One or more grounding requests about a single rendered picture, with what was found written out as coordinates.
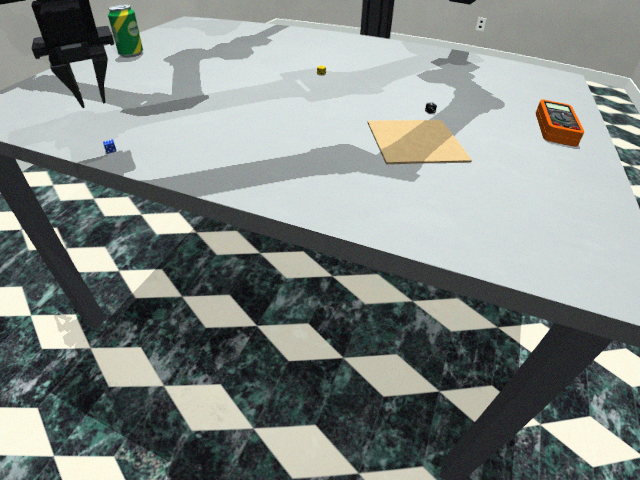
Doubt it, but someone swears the orange multimeter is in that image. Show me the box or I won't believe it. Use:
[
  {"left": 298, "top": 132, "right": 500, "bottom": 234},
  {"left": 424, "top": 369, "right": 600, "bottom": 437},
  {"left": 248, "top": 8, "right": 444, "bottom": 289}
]
[{"left": 536, "top": 100, "right": 584, "bottom": 147}]

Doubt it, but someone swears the green and yellow drink can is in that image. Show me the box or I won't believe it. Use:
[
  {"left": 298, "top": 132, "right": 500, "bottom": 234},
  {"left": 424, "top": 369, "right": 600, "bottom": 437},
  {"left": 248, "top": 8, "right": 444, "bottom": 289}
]
[{"left": 108, "top": 5, "right": 143, "bottom": 58}]

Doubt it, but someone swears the blue die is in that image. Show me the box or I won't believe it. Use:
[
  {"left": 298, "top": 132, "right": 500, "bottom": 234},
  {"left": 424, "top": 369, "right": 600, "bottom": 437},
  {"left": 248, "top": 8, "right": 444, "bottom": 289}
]
[{"left": 103, "top": 139, "right": 116, "bottom": 154}]

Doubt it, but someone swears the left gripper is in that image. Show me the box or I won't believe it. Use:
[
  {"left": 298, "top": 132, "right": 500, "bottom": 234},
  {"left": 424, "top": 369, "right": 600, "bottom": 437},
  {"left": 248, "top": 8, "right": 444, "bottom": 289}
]
[{"left": 31, "top": 26, "right": 114, "bottom": 108}]

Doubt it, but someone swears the tan mat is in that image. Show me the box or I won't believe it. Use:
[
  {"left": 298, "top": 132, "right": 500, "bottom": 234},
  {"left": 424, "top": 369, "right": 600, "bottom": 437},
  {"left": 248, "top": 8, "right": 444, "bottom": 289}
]
[{"left": 368, "top": 120, "right": 472, "bottom": 164}]

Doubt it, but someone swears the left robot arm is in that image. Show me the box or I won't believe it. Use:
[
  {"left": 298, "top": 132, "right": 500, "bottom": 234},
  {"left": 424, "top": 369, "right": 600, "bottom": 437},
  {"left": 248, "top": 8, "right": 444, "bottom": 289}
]
[{"left": 31, "top": 0, "right": 99, "bottom": 63}]

